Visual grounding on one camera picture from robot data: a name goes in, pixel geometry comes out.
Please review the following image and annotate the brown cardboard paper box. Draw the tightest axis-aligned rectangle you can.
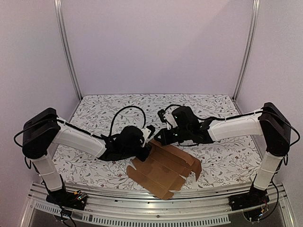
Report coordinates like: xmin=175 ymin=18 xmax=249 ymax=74
xmin=126 ymin=140 xmax=202 ymax=200

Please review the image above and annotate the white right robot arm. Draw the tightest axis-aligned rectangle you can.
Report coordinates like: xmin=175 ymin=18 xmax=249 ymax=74
xmin=154 ymin=102 xmax=292 ymax=206

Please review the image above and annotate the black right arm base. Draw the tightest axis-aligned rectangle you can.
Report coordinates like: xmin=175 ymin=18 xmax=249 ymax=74
xmin=228 ymin=184 xmax=269 ymax=211

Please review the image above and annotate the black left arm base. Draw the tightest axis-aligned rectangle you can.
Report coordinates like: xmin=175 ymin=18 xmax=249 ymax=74
xmin=44 ymin=175 xmax=88 ymax=210

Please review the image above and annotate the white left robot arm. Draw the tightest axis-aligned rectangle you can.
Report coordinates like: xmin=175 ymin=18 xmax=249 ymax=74
xmin=21 ymin=107 xmax=155 ymax=205

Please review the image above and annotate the floral patterned table mat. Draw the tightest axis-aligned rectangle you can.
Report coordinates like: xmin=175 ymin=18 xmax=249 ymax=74
xmin=53 ymin=94 xmax=261 ymax=190

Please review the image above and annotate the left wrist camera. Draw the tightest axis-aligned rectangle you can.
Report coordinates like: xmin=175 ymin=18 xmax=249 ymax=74
xmin=141 ymin=125 xmax=156 ymax=146

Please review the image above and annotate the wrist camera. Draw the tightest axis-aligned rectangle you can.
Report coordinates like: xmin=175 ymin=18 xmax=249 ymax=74
xmin=141 ymin=125 xmax=156 ymax=146
xmin=157 ymin=105 xmax=200 ymax=130

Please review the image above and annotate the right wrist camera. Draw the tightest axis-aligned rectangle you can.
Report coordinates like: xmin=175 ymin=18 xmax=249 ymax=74
xmin=157 ymin=105 xmax=200 ymax=130

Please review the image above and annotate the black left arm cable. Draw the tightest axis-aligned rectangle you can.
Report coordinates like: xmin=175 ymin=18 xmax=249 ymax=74
xmin=109 ymin=105 xmax=146 ymax=140

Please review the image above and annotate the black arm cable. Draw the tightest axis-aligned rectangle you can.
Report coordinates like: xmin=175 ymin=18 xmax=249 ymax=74
xmin=163 ymin=104 xmax=263 ymax=122
xmin=109 ymin=105 xmax=146 ymax=140

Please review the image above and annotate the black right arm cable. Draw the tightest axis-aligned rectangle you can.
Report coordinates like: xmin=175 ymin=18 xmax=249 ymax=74
xmin=163 ymin=104 xmax=263 ymax=122

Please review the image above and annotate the aluminium front rail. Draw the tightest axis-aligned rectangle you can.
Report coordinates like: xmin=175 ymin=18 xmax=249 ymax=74
xmin=21 ymin=183 xmax=296 ymax=227

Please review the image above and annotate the right aluminium frame post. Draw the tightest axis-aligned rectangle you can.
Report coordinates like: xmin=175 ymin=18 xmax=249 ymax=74
xmin=232 ymin=0 xmax=260 ymax=102

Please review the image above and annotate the aluminium frame post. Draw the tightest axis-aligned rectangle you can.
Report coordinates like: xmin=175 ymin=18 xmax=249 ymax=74
xmin=232 ymin=0 xmax=260 ymax=102
xmin=54 ymin=0 xmax=83 ymax=101

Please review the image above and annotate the left aluminium frame post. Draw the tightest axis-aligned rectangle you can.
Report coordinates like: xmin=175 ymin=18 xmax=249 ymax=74
xmin=54 ymin=0 xmax=83 ymax=101

